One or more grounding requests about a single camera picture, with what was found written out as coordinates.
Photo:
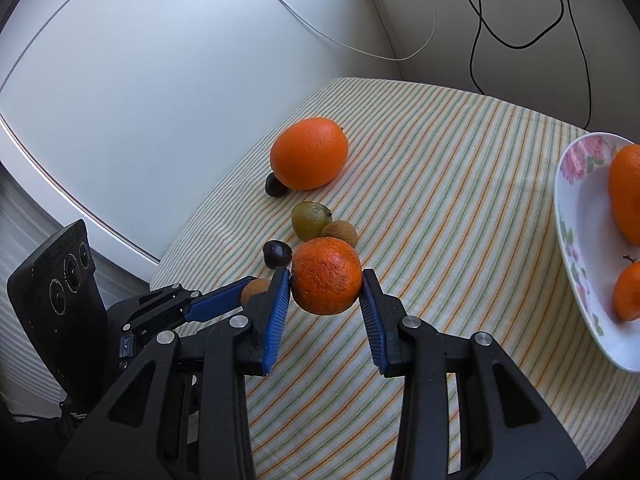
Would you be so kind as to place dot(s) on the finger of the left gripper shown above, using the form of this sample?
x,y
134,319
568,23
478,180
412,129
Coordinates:
x,y
137,332
225,298

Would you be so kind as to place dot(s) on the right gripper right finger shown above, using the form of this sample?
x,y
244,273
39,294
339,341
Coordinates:
x,y
468,412

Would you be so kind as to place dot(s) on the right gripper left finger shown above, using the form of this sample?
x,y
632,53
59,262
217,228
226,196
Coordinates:
x,y
178,409

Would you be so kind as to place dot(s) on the brown kiwi fruit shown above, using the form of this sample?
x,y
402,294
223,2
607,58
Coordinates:
x,y
252,288

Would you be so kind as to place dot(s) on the dark plum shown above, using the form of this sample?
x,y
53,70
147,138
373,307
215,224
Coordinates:
x,y
274,187
276,253

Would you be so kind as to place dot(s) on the small mandarin with stem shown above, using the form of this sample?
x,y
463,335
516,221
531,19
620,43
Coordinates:
x,y
626,298

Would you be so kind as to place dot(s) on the rough orange mandarin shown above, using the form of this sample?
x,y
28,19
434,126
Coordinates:
x,y
326,276

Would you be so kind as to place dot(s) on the green plum fruit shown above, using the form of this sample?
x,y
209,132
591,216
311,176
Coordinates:
x,y
309,219

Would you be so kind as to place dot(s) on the small brown round fruit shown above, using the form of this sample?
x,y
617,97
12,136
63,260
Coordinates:
x,y
342,230

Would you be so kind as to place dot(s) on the large smooth orange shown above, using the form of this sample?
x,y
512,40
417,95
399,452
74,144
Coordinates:
x,y
309,154

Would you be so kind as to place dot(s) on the floral white plate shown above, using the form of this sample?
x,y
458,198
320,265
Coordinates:
x,y
594,252

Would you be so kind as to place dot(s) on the striped tablecloth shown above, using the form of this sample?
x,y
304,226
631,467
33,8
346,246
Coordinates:
x,y
451,196

